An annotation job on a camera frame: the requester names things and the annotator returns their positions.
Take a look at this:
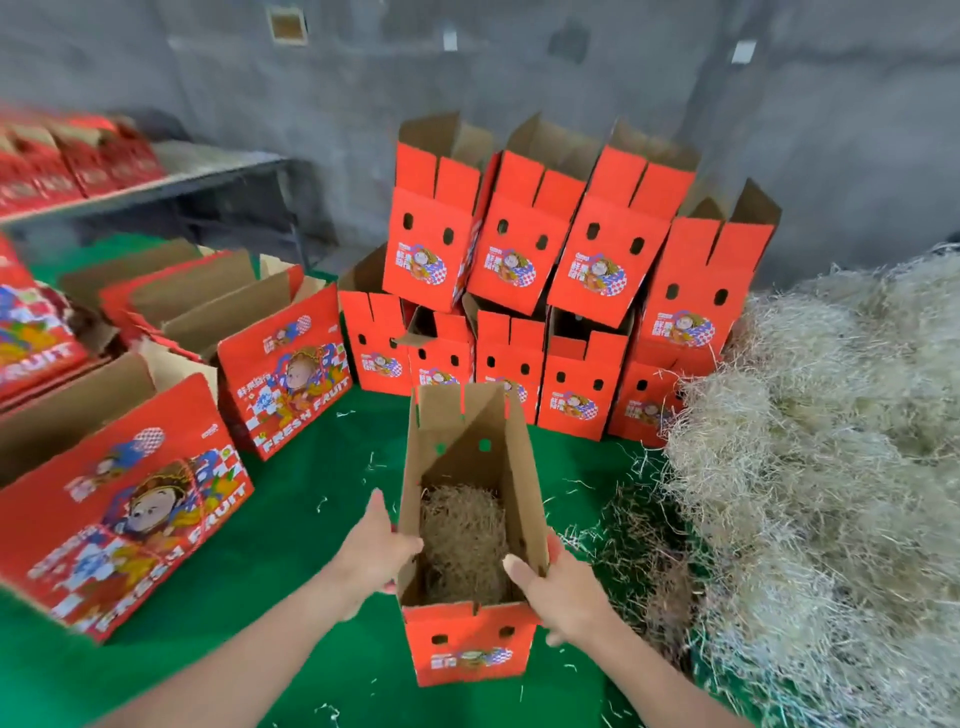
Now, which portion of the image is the person's left hand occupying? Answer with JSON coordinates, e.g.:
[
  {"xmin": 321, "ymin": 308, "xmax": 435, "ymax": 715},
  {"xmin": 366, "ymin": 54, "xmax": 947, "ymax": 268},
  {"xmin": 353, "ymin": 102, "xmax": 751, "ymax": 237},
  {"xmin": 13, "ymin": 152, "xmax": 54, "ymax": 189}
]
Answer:
[{"xmin": 325, "ymin": 486, "xmax": 428, "ymax": 611}]

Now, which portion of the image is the small straw filler clump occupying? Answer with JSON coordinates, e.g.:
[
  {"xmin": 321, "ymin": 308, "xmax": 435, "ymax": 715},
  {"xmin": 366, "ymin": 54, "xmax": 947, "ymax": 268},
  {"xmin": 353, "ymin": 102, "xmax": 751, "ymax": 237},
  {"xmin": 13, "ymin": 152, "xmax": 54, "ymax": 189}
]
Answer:
[{"xmin": 417, "ymin": 477, "xmax": 516, "ymax": 608}]

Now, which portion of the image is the person's left forearm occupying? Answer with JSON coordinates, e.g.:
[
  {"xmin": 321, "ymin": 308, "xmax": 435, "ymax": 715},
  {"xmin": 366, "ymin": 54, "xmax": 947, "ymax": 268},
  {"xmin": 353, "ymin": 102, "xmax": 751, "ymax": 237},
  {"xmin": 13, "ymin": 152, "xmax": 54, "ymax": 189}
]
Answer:
[{"xmin": 90, "ymin": 570, "xmax": 369, "ymax": 728}]

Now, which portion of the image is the orange wall plate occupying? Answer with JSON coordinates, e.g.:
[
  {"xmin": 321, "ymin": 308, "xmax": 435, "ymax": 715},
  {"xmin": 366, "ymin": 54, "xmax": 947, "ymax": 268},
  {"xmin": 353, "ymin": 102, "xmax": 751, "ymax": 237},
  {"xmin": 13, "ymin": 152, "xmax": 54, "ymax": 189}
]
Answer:
[{"xmin": 265, "ymin": 4, "xmax": 311, "ymax": 47}]

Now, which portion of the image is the person's right forearm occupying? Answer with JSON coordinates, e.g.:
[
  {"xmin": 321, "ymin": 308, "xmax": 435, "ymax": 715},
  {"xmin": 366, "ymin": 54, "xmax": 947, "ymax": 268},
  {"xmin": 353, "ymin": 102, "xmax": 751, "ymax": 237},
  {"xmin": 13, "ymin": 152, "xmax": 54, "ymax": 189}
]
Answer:
[{"xmin": 577, "ymin": 615, "xmax": 752, "ymax": 728}]

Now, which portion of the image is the grey metal table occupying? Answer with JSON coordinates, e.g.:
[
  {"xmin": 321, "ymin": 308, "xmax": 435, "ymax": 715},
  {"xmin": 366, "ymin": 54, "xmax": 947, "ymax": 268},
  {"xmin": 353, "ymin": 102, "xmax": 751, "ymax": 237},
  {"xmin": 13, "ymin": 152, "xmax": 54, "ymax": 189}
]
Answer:
[{"xmin": 0, "ymin": 138, "xmax": 311, "ymax": 269}]

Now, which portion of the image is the person's right hand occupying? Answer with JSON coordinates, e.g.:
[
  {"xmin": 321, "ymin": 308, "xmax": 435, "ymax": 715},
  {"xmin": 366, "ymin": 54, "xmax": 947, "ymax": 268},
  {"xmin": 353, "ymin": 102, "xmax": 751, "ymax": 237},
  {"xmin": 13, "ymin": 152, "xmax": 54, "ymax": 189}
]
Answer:
[{"xmin": 499, "ymin": 543, "xmax": 618, "ymax": 651}]

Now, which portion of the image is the pile of wood wool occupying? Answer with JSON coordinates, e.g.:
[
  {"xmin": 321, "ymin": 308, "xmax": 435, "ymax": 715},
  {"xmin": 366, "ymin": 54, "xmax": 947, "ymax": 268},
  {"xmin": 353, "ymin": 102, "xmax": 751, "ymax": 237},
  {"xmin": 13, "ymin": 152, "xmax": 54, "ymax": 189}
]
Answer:
[{"xmin": 592, "ymin": 244, "xmax": 960, "ymax": 728}]

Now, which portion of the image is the group of red boxes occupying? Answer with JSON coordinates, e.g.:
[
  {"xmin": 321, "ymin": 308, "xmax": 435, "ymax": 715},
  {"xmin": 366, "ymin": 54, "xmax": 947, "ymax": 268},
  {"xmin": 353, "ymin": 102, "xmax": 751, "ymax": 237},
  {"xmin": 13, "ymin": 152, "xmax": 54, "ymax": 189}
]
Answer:
[{"xmin": 0, "ymin": 229, "xmax": 357, "ymax": 647}]

